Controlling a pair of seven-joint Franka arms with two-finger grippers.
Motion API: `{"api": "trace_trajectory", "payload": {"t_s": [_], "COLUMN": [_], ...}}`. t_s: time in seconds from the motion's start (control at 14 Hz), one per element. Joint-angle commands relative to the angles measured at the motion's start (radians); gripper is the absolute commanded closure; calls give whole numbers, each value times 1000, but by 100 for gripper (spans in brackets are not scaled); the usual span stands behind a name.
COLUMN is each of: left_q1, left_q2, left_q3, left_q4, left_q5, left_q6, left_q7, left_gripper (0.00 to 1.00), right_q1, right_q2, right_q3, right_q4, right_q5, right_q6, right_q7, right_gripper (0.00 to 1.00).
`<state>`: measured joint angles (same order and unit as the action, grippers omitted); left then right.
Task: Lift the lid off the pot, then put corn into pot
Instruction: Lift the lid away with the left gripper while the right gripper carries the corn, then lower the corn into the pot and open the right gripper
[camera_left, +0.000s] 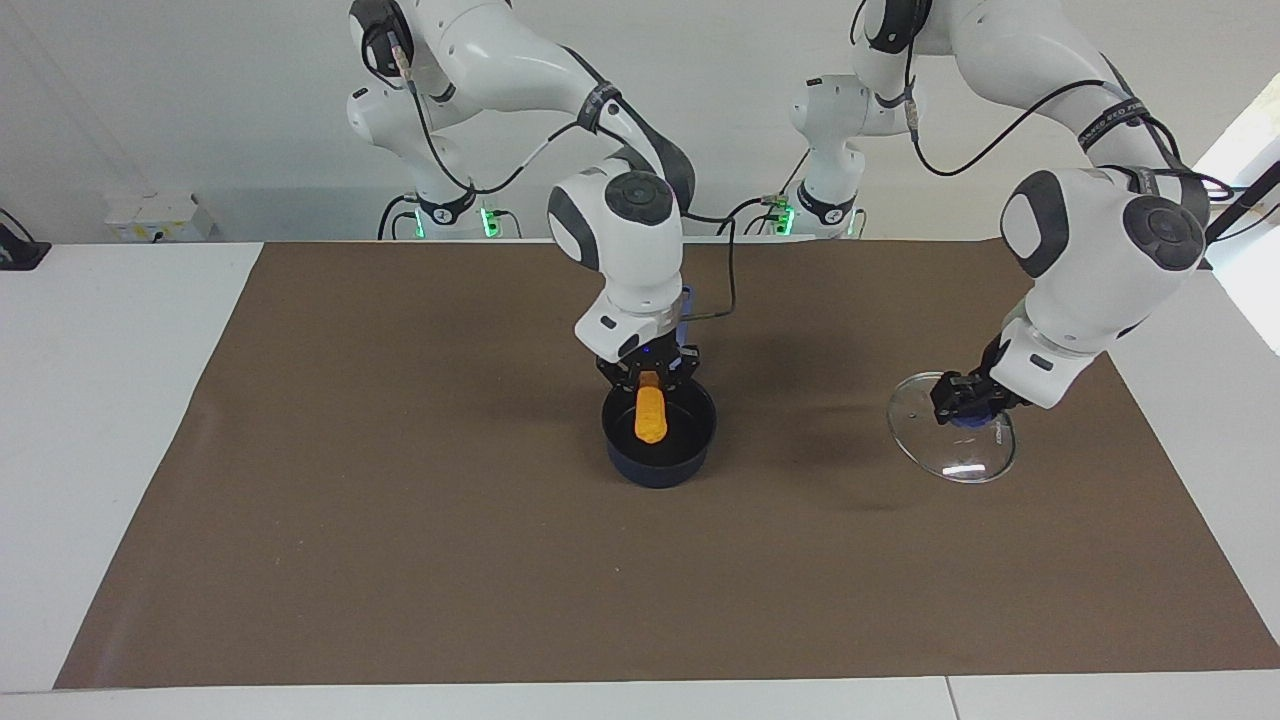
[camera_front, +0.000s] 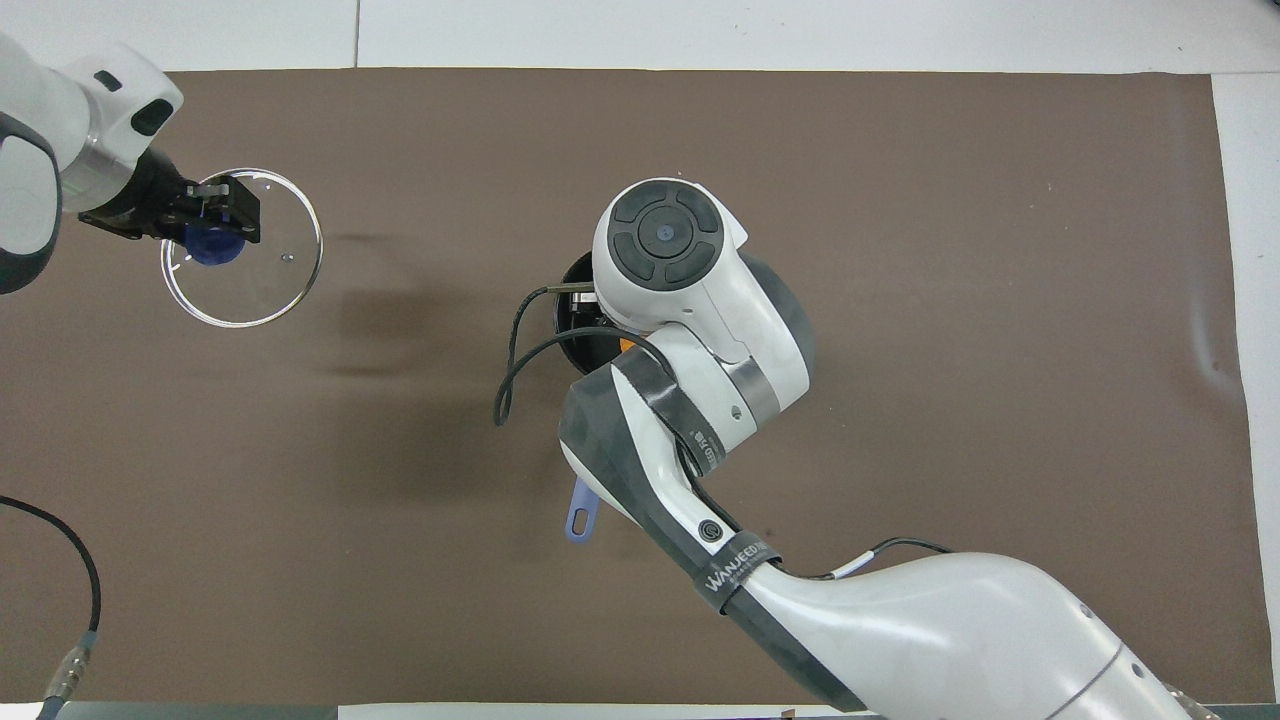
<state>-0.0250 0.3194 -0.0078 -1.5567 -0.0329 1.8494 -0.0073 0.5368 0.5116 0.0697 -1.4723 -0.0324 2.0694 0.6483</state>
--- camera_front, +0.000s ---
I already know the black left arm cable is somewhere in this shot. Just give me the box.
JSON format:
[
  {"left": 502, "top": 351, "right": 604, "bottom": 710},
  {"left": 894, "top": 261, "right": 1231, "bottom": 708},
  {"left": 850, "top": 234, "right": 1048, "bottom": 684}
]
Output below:
[{"left": 0, "top": 494, "right": 103, "bottom": 720}]

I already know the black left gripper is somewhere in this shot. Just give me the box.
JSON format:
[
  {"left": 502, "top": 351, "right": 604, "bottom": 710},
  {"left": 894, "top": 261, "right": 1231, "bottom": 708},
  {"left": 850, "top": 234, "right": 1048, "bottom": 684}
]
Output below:
[{"left": 78, "top": 148, "right": 262, "bottom": 245}]

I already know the dark blue pot with handle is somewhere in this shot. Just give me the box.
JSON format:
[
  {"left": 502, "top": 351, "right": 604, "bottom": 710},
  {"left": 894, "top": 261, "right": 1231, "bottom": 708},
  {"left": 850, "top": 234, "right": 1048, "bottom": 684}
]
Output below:
[{"left": 552, "top": 250, "right": 631, "bottom": 545}]

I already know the brown table mat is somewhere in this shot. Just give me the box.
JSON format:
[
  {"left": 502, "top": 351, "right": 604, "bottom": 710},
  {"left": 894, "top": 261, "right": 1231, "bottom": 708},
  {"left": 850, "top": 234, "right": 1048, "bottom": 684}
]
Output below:
[{"left": 0, "top": 68, "right": 1264, "bottom": 707}]

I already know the glass lid with blue knob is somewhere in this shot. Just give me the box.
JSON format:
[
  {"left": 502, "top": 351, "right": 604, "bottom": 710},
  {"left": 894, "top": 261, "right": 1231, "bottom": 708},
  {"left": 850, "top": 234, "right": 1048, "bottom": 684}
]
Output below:
[{"left": 160, "top": 167, "right": 324, "bottom": 330}]

